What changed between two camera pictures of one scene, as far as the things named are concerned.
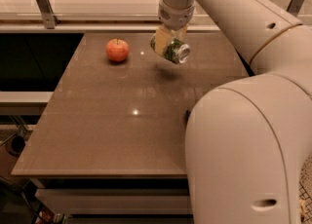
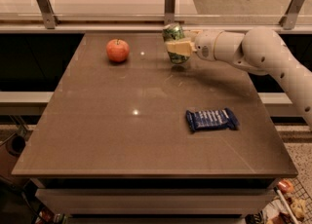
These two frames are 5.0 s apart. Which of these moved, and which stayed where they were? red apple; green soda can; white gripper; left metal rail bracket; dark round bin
Moved: white gripper; green soda can
Stayed: red apple; left metal rail bracket; dark round bin
